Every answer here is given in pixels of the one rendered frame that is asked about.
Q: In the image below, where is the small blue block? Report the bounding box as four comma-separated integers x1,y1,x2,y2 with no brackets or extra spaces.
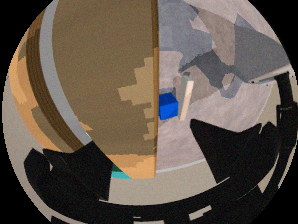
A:
158,93,178,120

